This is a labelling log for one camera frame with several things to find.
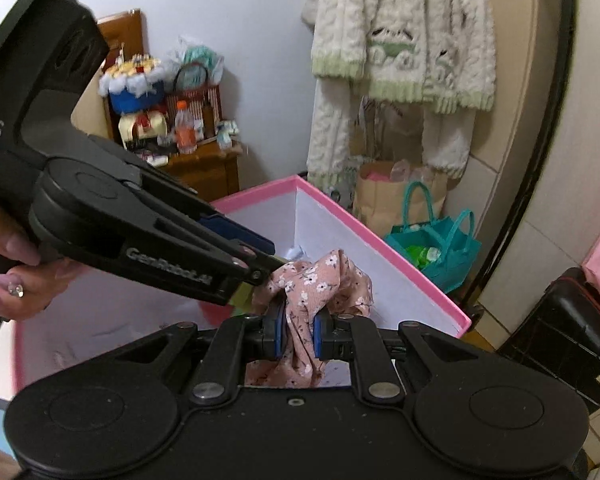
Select person's left hand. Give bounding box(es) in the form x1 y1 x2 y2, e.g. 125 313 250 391
0 195 98 322

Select black pole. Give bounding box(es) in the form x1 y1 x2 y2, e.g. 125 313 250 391
457 0 581 311

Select teal tote bag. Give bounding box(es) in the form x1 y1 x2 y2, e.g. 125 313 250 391
385 182 482 293

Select woven basket bag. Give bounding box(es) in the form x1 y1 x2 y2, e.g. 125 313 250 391
166 62 223 136

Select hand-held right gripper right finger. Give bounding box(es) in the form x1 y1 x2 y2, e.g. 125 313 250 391
312 310 485 402

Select black suitcase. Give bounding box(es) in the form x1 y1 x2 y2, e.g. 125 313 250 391
495 267 600 413

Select pink floral cloth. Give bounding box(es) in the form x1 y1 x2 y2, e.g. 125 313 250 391
245 249 376 388

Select brown paper bag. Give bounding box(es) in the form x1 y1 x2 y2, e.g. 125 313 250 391
352 160 448 233

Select orange drink bottle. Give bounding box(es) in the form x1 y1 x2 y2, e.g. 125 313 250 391
174 101 198 155

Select fluffy white cardigan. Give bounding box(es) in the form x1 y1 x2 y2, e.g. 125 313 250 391
310 0 497 115

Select small teal white packets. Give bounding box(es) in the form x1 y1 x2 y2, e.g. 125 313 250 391
214 119 242 152

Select white teal plastic pack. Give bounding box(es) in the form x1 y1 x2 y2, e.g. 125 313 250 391
166 36 226 86

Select fluffy white trousers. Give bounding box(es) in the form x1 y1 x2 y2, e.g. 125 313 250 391
306 77 477 196

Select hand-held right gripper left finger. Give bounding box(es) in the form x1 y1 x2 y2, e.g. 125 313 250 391
109 305 287 407

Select green round soft toy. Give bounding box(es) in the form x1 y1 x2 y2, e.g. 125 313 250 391
230 284 255 313

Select pink cardboard box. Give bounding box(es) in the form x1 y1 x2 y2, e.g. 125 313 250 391
12 175 473 401

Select wooden cabinet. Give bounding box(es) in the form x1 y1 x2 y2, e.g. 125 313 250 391
97 9 244 206

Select cream bag with red ribbon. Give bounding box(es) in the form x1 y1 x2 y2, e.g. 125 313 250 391
116 110 172 150

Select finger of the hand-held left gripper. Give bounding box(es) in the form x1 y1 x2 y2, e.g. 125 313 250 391
105 187 281 307
87 132 277 268

